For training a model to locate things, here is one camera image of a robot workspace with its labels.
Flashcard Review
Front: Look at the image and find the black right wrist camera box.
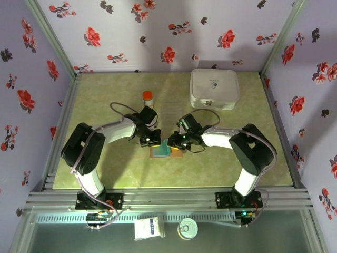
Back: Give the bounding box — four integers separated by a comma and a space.
178, 113, 200, 132

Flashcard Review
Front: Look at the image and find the white medicine bag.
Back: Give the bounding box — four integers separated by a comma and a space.
189, 68, 240, 111

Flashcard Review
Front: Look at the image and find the slotted grey cable duct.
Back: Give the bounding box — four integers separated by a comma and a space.
35, 213, 239, 224

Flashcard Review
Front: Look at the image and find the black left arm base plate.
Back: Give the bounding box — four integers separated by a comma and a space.
75, 192, 124, 211

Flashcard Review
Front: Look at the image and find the aluminium frame post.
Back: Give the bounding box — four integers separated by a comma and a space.
24, 0, 83, 80
260, 0, 309, 76

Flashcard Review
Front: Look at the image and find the aluminium table side rail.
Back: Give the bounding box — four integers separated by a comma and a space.
42, 73, 83, 191
260, 72, 309, 189

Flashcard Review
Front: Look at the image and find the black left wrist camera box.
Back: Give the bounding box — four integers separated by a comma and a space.
138, 106, 159, 127

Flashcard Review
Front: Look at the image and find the orange-lidded bottle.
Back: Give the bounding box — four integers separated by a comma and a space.
142, 91, 155, 109

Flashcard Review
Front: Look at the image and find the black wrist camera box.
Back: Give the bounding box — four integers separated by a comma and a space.
178, 113, 200, 132
138, 106, 159, 127

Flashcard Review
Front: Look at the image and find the grey right arm cable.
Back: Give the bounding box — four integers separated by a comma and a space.
193, 108, 277, 227

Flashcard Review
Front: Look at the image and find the black controller board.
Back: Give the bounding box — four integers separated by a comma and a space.
86, 212, 112, 230
235, 209, 257, 228

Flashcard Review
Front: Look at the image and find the silver tin can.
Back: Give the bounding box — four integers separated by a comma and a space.
177, 218, 199, 240

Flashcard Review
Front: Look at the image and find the white paper box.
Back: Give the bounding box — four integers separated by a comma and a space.
134, 217, 166, 241

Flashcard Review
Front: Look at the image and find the teal credit card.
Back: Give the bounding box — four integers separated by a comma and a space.
158, 139, 172, 158

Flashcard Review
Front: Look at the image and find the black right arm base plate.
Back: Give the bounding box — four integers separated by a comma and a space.
215, 191, 263, 209

